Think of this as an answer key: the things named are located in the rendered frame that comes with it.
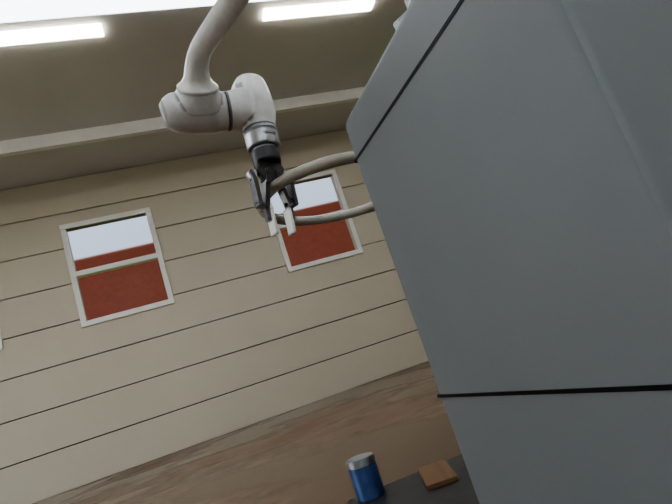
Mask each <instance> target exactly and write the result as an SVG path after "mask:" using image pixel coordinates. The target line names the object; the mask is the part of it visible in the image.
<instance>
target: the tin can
mask: <svg viewBox="0 0 672 504"><path fill-rule="evenodd" d="M346 465H347V469H348V471H349V474H350V477H351V480H352V484H353V487H354V490H355V493H356V496H357V500H358V501H359V502H366V501H370V500H373V499H376V498H378V497H380V496H381V495H383V494H384V492H385V489H384V485H383V482H382V479H381V476H380V473H379V470H378V467H377V464H376V461H375V457H374V454H373V453H372V452H366V453H362V454H359V455H356V456H354V457H352V458H350V459H348V460H347V461H346Z"/></svg>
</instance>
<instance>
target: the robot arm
mask: <svg viewBox="0 0 672 504"><path fill-rule="evenodd" d="M249 1H250V0H217V1H216V3H215V4H214V6H213V7H212V9H211V10H210V12H209V14H208V15H207V17H206V18H205V20H204V22H203V23H202V25H201V26H200V28H199V30H198V31H197V33H196V35H195V36H194V38H193V40H192V42H191V44H190V46H189V49H188V52H187V56H186V60H185V67H184V76H183V79H182V80H181V82H179V83H178V84H177V89H176V91H175V92H173V93H168V94H167V95H166V96H164V97H163V98H162V99H161V102H160V103H159V108H160V112H161V115H162V119H163V122H164V125H165V127H167V128H168V129H170V130H171V131H173V132H176V133H180V134H187V135H208V134H217V133H220V132H226V131H235V132H241V133H243V136H244V139H245V143H246V148H247V151H248V153H250V154H251V158H252V162H253V166H254V170H252V169H250V170H249V171H248V172H247V173H246V174H245V176H246V178H247V179H248V181H249V184H250V188H251V193H252V197H253V201H254V206H255V208H256V209H261V210H260V211H261V212H263V213H264V217H265V221H266V223H268V224H269V229H270V233H271V237H274V236H276V235H277V234H279V230H278V225H277V221H276V217H275V212H274V208H273V207H270V183H271V182H272V181H273V180H275V179H276V178H278V177H279V176H281V175H283V174H284V173H286V172H288V171H285V170H284V168H283V167H282V165H281V156H280V151H279V147H280V140H279V136H278V130H277V127H276V111H275V106H274V102H273V99H272V96H271V93H270V91H269V88H268V86H267V84H266V82H265V81H264V79H263V78H262V77H261V76H259V75H257V74H253V73H246V74H242V75H240V76H238V77H237V78H236V80H235V82H234V83H233V86H232V90H229V91H220V90H219V86H218V84H216V83H215V82H214V81H213V80H212V79H211V77H210V73H209V63H210V59H211V56H212V54H213V52H214V51H215V49H216V47H217V46H218V45H219V43H220V42H221V40H222V39H223V38H224V36H225V35H226V33H227V32H228V30H229V29H230V28H231V26H232V25H233V23H234V22H235V21H236V19H237V18H238V16H239V15H240V14H241V12H242V11H243V9H244V8H245V7H246V5H247V4H248V2H249ZM257 176H258V177H259V178H260V186H261V191H260V187H259V182H258V178H257ZM278 194H279V197H280V199H281V201H282V203H283V206H284V208H285V210H283V214H284V218H285V222H286V227H287V231H288V235H289V236H291V235H293V234H295V233H296V227H295V223H294V220H295V215H294V210H293V208H295V207H296V206H297V205H299V202H298V198H297V194H296V189H295V185H294V182H293V183H291V184H289V185H288V186H286V187H284V188H283V189H281V190H280V191H278Z"/></svg>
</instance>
